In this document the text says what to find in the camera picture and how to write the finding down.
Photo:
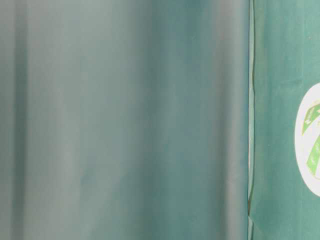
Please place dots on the white duct tape roll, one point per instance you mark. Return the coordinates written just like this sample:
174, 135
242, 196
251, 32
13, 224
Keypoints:
307, 139

